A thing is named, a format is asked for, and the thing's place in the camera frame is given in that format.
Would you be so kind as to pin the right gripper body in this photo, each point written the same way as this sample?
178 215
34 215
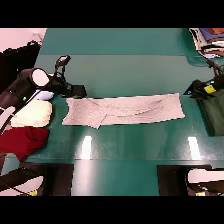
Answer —
200 89

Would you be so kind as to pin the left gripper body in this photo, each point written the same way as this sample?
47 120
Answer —
71 90

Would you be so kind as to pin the pale grey T-shirt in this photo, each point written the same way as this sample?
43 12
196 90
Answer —
123 110

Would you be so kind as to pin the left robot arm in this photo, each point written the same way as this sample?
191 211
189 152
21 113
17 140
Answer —
37 77

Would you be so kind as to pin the lavender garment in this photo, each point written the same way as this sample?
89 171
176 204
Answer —
46 95

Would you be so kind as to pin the dark green garment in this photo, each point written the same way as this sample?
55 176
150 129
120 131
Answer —
215 115

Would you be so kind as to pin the cream garment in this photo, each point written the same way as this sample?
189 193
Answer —
33 113

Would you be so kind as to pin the heap of clothes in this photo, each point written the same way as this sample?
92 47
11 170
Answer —
208 41

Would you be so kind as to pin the black garment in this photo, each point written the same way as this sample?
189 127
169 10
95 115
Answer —
16 65

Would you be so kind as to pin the red garment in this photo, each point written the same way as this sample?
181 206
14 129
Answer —
21 140

